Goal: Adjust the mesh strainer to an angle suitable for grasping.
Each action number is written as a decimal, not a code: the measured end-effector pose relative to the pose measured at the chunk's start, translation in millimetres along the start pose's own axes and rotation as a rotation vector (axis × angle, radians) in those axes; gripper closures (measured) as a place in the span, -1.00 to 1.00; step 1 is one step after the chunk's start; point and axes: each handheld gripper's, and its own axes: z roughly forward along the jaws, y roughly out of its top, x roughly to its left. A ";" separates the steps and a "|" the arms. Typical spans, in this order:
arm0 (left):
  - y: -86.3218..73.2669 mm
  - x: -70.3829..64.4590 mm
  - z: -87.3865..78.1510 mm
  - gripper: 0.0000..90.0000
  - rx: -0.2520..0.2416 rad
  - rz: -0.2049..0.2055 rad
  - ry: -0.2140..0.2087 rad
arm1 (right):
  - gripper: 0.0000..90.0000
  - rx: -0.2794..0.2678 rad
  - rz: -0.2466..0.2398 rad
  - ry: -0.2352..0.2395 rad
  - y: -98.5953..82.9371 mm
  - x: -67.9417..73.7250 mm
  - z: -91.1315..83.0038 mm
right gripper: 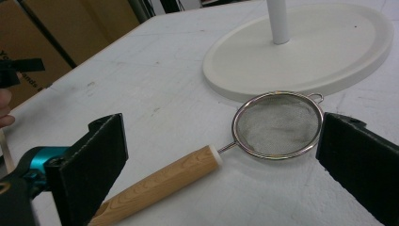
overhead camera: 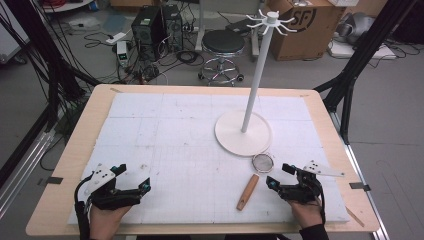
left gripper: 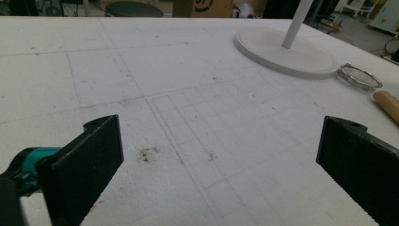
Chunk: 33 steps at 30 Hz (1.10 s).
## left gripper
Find wooden rolling pin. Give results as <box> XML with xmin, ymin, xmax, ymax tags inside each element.
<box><xmin>372</xmin><ymin>89</ymin><xmax>399</xmax><ymax>126</ymax></box>

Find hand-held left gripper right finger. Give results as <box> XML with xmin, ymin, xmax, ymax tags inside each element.
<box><xmin>315</xmin><ymin>115</ymin><xmax>399</xmax><ymax>226</ymax></box>

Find white lamp stand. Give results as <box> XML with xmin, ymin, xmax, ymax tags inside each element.
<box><xmin>232</xmin><ymin>0</ymin><xmax>341</xmax><ymax>80</ymax></box>

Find white cabinet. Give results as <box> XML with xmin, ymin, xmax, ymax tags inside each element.
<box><xmin>366</xmin><ymin>0</ymin><xmax>399</xmax><ymax>34</ymax></box>

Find black round stool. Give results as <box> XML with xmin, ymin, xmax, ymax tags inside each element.
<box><xmin>104</xmin><ymin>1</ymin><xmax>165</xmax><ymax>18</ymax></box>

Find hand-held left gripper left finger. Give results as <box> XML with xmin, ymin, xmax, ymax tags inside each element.
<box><xmin>0</xmin><ymin>114</ymin><xmax>125</xmax><ymax>226</ymax></box>

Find brown cardboard box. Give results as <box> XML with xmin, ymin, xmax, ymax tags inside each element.
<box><xmin>171</xmin><ymin>0</ymin><xmax>235</xmax><ymax>19</ymax></box>

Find metal mesh strainer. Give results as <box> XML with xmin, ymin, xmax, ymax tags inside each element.
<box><xmin>337</xmin><ymin>62</ymin><xmax>384</xmax><ymax>92</ymax></box>

